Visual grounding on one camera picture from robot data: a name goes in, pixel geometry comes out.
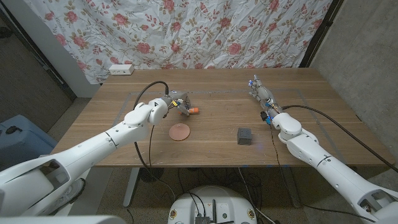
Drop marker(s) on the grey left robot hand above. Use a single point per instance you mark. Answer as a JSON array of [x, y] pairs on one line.
[[178, 98]]

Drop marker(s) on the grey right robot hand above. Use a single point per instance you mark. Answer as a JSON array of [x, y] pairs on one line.
[[264, 95]]

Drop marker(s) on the white orange glue stick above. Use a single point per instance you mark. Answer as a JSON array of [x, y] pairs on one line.
[[192, 110]]

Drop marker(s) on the orange glue stick cap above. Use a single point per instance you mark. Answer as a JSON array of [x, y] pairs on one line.
[[194, 110]]

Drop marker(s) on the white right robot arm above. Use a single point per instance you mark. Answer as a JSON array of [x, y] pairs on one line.
[[320, 155]]

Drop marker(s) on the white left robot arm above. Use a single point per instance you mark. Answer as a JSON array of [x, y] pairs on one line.
[[93, 149]]

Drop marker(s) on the dark grey block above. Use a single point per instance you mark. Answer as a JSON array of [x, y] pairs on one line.
[[244, 136]]

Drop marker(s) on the pink round dish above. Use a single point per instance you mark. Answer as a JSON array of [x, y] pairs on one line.
[[179, 132]]

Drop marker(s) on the white power strip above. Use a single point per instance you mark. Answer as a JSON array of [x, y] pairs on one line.
[[121, 69]]

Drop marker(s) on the floral backdrop cloth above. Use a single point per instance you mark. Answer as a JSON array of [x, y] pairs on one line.
[[186, 31]]

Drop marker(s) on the black round disc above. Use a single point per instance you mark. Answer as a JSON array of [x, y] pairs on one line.
[[150, 175]]

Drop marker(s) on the black backdrop stand pole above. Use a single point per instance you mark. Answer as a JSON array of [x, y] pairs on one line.
[[320, 34]]

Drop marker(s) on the metal table leg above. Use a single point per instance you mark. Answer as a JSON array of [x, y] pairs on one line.
[[130, 186], [290, 186]]

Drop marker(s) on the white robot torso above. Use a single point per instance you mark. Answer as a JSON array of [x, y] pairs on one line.
[[214, 202]]

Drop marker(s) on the black torso antenna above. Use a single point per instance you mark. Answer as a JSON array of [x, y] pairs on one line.
[[214, 210]]

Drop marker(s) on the white leaning panel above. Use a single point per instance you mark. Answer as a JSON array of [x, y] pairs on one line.
[[62, 62]]

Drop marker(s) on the white grey sneaker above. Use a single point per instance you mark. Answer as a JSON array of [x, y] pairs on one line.
[[70, 193]]

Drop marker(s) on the black slanted floor strip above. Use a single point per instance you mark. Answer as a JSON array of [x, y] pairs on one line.
[[37, 56]]

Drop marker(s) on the blue plastic bin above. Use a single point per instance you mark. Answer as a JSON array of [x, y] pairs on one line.
[[18, 137]]

